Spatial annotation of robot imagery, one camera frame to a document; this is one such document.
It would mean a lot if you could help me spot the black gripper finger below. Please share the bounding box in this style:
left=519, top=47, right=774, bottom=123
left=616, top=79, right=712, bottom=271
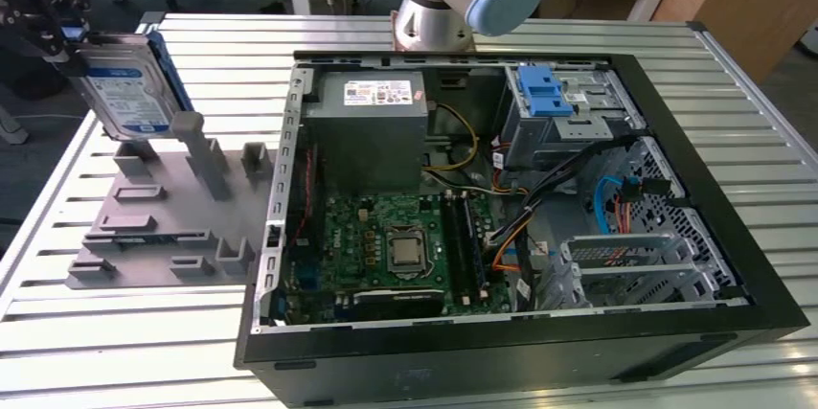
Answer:
left=0, top=0, right=89, bottom=79

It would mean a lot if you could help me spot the hard disk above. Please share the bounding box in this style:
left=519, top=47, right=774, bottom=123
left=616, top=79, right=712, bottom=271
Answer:
left=60, top=20, right=197, bottom=143

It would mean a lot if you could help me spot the orange wire with black connector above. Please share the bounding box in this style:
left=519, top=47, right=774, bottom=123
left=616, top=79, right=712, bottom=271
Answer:
left=611, top=177, right=673, bottom=238

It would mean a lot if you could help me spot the metal disk bay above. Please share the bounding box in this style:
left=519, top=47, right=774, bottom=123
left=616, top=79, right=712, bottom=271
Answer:
left=539, top=232, right=746, bottom=312

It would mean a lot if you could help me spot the black office chair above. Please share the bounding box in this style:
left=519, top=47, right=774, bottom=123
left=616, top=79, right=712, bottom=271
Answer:
left=0, top=57, right=76, bottom=102

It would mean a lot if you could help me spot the grey furniture foot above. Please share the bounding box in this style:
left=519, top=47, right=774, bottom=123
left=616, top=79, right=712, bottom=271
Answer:
left=0, top=106, right=30, bottom=146

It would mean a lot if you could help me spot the grey parts rack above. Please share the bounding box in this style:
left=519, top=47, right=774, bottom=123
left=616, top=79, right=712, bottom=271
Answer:
left=65, top=111, right=282, bottom=293

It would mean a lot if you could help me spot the grey power supply unit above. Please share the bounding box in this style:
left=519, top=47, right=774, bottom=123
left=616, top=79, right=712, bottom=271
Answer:
left=302, top=70, right=429, bottom=194

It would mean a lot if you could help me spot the green motherboard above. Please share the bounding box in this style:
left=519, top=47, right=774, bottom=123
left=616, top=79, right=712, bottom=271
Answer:
left=280, top=191, right=512, bottom=322

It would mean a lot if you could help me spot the CPU socket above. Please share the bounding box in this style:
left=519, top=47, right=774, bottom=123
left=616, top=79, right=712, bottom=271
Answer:
left=380, top=222, right=437, bottom=282

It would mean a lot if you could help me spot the silver CPU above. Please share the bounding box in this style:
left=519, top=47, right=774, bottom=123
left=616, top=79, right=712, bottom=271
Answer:
left=387, top=238, right=427, bottom=270

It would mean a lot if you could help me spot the black graphics card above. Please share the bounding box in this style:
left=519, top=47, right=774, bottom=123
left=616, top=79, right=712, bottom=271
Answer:
left=348, top=286, right=445, bottom=320

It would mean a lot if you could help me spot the blue plastic drive latch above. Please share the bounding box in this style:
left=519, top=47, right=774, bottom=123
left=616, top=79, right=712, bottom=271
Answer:
left=517, top=66, right=569, bottom=118

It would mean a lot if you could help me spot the RAM stick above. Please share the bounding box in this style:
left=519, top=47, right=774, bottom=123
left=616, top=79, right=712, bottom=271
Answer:
left=459, top=191, right=492, bottom=304

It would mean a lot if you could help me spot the metal optical drive cage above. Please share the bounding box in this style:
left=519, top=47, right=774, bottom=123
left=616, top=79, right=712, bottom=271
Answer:
left=500, top=65, right=647, bottom=170

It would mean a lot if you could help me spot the black PC case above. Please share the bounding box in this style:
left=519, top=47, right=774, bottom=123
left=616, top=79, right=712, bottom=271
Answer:
left=232, top=51, right=812, bottom=408

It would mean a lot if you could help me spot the brown wooden cabinet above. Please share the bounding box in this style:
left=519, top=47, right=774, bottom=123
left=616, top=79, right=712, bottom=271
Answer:
left=651, top=0, right=818, bottom=87

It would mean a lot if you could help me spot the red wire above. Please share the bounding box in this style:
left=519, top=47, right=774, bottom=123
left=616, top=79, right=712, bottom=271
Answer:
left=296, top=143, right=319, bottom=245

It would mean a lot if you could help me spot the yellow wire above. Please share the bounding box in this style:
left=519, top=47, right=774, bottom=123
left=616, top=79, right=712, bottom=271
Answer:
left=424, top=102, right=480, bottom=173

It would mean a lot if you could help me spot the black cable bundle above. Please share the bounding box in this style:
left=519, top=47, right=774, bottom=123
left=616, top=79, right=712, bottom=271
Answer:
left=484, top=138, right=640, bottom=257

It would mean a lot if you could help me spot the blue data wire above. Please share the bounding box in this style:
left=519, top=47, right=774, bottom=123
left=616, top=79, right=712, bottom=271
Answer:
left=591, top=176, right=640, bottom=239

